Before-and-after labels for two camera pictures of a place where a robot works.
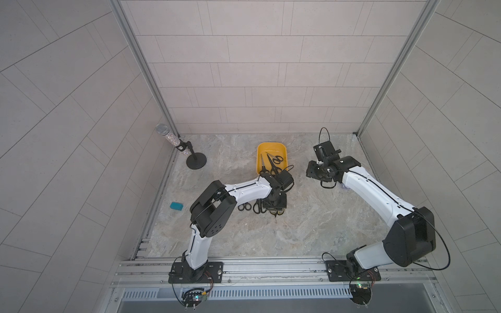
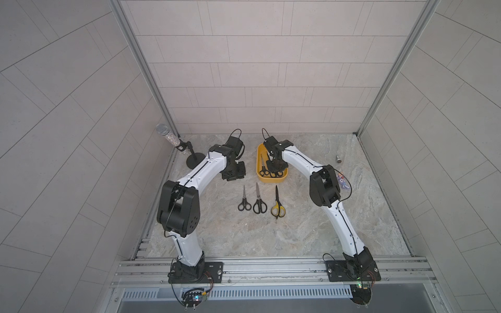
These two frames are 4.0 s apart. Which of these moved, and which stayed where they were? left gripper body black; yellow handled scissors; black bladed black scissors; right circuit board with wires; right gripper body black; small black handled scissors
Moved: left gripper body black; right gripper body black
Stayed: right circuit board with wires; small black handled scissors; black bladed black scissors; yellow handled scissors
